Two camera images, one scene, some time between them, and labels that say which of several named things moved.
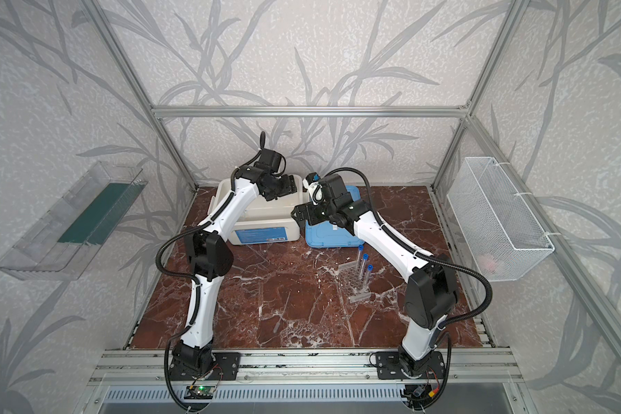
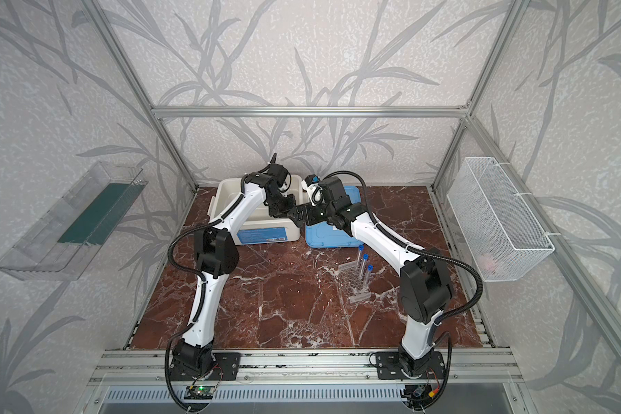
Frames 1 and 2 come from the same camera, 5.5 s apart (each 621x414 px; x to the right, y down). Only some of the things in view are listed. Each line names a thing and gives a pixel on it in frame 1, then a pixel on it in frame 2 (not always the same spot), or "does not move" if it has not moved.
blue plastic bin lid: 326,235 does not move
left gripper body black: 283,186 → 280,204
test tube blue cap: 366,258 does not move
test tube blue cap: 359,263 does not move
